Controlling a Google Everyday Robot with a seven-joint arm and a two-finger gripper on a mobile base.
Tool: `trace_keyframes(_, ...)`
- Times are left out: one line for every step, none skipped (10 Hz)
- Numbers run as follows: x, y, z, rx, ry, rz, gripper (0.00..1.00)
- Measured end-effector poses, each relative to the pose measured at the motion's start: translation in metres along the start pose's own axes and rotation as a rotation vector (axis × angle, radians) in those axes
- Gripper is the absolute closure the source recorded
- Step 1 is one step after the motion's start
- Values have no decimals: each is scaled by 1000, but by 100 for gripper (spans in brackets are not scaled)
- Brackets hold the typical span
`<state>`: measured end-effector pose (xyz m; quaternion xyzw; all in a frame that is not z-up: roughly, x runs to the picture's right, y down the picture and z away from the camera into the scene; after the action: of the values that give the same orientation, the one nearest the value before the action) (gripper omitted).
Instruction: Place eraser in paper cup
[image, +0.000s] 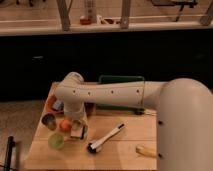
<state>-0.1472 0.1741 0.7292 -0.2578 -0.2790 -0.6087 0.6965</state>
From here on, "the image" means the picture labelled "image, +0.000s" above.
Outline red object on shelf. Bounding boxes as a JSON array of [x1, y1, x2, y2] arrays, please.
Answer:
[[79, 16, 92, 25]]

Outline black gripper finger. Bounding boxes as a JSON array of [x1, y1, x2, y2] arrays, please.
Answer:
[[80, 126, 85, 140]]

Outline metal cup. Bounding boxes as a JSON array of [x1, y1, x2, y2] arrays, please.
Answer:
[[41, 113, 57, 131]]

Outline orange ball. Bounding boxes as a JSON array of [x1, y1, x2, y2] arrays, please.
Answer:
[[59, 119, 71, 132]]

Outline green paper cup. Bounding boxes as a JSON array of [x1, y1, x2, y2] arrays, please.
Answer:
[[48, 133, 64, 150]]

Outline black white brush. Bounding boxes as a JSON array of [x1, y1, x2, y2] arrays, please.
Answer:
[[87, 123, 125, 154]]

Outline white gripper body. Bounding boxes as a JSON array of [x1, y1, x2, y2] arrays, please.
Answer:
[[70, 118, 88, 139]]

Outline black pole left edge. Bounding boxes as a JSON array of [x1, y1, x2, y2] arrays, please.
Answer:
[[3, 136, 15, 171]]

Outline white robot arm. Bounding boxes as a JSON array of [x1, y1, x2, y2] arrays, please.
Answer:
[[55, 72, 213, 171]]

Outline yellow banana piece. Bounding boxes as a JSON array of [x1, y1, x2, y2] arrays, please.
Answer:
[[135, 145, 156, 158]]

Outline orange bowl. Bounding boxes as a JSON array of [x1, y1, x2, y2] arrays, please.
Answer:
[[45, 95, 63, 114]]

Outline blue eraser block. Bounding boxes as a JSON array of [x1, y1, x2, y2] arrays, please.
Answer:
[[52, 100, 63, 111]]

